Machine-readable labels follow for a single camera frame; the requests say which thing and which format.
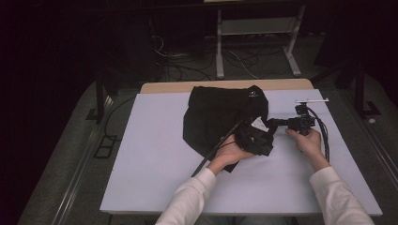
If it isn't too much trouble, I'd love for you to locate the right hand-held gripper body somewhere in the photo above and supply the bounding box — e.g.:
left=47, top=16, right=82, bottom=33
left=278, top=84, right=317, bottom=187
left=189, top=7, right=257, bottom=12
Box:
left=285, top=97, right=330, bottom=136

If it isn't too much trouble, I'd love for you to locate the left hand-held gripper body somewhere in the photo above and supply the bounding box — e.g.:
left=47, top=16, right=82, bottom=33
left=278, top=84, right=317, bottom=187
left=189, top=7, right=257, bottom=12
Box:
left=234, top=115, right=277, bottom=158

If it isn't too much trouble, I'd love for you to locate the black cloth garment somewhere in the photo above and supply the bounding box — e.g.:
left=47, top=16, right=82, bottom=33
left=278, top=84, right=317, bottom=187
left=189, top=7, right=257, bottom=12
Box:
left=182, top=84, right=270, bottom=173

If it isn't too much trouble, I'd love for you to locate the person's right hand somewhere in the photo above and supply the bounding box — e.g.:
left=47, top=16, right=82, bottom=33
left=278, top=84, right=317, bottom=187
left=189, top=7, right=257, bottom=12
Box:
left=284, top=127, right=331, bottom=173

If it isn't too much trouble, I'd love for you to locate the person's left hand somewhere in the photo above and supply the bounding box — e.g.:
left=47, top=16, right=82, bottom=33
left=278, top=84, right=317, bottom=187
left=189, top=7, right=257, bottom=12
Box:
left=206, top=134, right=255, bottom=176

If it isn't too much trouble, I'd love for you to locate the black metal stand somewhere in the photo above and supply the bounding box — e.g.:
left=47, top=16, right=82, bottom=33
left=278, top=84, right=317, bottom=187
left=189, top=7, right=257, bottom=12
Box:
left=312, top=59, right=382, bottom=119
left=85, top=70, right=115, bottom=125

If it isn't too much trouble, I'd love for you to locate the person's lap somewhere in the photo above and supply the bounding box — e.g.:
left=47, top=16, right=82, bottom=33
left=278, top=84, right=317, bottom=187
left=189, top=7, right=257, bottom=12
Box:
left=193, top=216, right=294, bottom=225

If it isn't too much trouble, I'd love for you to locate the white metal stand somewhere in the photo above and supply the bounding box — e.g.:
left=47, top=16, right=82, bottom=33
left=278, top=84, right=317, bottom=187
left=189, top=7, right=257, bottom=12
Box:
left=215, top=4, right=307, bottom=80

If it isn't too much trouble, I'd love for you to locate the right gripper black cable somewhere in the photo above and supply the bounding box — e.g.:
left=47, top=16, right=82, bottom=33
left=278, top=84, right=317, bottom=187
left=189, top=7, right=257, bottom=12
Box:
left=307, top=106, right=331, bottom=163

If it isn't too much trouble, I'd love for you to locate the metal floor rail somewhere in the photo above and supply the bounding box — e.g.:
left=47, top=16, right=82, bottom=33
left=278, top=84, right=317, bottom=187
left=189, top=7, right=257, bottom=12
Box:
left=340, top=89, right=398, bottom=177
left=51, top=93, right=115, bottom=225

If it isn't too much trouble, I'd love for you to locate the tangle of floor cables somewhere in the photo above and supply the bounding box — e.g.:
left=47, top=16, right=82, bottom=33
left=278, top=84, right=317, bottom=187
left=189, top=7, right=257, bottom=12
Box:
left=151, top=34, right=261, bottom=83

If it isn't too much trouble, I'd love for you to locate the black floor cable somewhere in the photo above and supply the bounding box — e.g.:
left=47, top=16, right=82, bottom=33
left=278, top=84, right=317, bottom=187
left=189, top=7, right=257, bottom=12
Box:
left=103, top=95, right=137, bottom=142

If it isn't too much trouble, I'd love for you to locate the black rectangular floor frame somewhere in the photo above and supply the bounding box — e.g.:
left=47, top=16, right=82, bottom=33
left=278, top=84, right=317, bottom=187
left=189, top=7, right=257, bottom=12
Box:
left=92, top=134, right=118, bottom=159

